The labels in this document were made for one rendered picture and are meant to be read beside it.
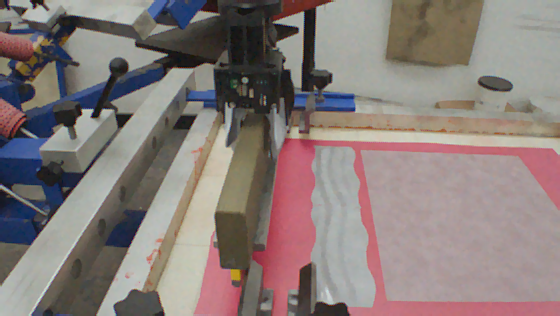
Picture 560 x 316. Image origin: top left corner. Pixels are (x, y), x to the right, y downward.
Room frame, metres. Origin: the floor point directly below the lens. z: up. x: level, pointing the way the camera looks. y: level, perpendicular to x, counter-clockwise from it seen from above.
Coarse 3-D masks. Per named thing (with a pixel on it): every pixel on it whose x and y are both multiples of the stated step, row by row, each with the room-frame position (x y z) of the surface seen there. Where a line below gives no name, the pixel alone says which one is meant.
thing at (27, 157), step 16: (16, 144) 0.52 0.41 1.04; (32, 144) 0.52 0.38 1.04; (0, 160) 0.49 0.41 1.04; (16, 160) 0.48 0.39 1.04; (32, 160) 0.48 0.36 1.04; (96, 160) 0.48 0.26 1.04; (0, 176) 0.49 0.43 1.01; (16, 176) 0.49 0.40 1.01; (32, 176) 0.48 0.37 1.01; (64, 176) 0.48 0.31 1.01; (80, 176) 0.48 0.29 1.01
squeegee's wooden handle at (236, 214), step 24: (264, 120) 0.47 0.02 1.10; (240, 144) 0.41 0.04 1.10; (264, 144) 0.45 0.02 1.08; (240, 168) 0.36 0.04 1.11; (264, 168) 0.44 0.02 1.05; (240, 192) 0.32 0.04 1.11; (216, 216) 0.29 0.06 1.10; (240, 216) 0.29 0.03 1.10; (216, 240) 0.29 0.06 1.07; (240, 240) 0.29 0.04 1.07; (240, 264) 0.29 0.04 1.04
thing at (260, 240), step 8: (272, 168) 0.46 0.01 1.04; (272, 176) 0.44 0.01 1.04; (264, 184) 0.42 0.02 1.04; (272, 184) 0.42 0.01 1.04; (264, 192) 0.41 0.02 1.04; (272, 192) 0.41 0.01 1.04; (264, 200) 0.39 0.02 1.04; (264, 208) 0.38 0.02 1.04; (264, 216) 0.36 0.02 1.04; (264, 224) 0.35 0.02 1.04; (256, 232) 0.33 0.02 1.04; (264, 232) 0.33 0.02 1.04; (256, 240) 0.32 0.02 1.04; (264, 240) 0.32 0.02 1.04; (256, 248) 0.32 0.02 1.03; (264, 248) 0.32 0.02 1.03
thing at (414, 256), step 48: (288, 240) 0.41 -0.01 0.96; (384, 240) 0.41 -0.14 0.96; (432, 240) 0.41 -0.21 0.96; (480, 240) 0.41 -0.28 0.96; (528, 240) 0.40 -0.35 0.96; (240, 288) 0.33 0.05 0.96; (288, 288) 0.33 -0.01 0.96; (384, 288) 0.33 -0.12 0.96; (432, 288) 0.33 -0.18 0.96; (480, 288) 0.32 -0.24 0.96; (528, 288) 0.32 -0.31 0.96
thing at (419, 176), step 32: (288, 160) 0.61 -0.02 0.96; (384, 160) 0.61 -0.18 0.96; (416, 160) 0.61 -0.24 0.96; (448, 160) 0.61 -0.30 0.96; (480, 160) 0.61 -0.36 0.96; (512, 160) 0.61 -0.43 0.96; (544, 160) 0.61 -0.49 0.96; (288, 192) 0.52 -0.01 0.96; (384, 192) 0.52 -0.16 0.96; (416, 192) 0.52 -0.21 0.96; (448, 192) 0.52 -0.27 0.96; (480, 192) 0.52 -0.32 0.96; (512, 192) 0.52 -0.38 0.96; (544, 192) 0.51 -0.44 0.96
